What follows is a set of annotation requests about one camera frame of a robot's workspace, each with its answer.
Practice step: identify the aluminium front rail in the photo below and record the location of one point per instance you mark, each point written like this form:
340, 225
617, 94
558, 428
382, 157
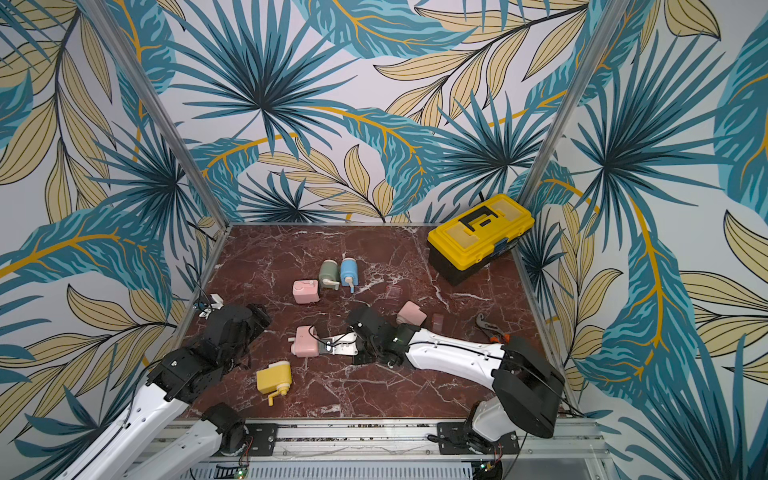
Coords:
372, 449

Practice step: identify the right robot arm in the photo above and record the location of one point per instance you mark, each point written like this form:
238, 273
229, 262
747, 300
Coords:
527, 389

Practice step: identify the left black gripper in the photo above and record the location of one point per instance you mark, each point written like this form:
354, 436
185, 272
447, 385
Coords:
259, 320

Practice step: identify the pink sharpener right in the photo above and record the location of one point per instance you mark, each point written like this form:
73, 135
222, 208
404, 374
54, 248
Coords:
412, 314

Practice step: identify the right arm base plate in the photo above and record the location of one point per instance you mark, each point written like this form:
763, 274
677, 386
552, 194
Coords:
457, 438

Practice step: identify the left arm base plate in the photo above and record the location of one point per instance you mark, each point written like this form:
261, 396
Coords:
249, 440

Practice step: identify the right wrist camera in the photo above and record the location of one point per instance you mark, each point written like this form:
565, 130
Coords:
340, 345

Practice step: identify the orange handled pliers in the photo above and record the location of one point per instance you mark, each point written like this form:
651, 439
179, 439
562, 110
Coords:
494, 333

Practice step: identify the pink sharpener back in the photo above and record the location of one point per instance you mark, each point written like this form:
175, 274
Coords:
306, 291

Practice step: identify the blue pencil sharpener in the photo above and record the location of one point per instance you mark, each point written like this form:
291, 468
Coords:
349, 274

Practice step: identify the yellow black toolbox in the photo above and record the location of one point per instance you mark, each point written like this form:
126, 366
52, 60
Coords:
462, 246

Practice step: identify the pink sharpener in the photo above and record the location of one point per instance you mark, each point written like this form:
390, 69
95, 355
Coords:
306, 291
305, 344
412, 314

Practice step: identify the pink sharpener front left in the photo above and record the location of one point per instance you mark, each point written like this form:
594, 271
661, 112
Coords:
305, 344

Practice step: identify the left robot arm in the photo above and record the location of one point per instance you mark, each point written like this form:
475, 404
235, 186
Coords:
173, 385

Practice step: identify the green pencil sharpener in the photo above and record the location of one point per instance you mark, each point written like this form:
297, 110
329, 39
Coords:
329, 275

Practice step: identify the yellow pencil sharpener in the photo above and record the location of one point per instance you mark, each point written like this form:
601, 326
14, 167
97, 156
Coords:
275, 381

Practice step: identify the clear pink tray back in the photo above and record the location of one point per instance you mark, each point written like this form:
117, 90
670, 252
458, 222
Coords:
393, 292

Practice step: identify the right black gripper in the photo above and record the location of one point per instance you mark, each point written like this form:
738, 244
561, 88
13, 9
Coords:
365, 327

